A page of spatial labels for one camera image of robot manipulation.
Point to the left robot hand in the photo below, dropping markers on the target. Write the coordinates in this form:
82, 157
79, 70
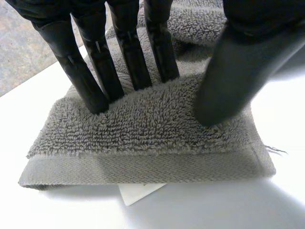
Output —
228, 78

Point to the grey towel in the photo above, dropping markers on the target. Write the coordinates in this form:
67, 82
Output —
147, 133

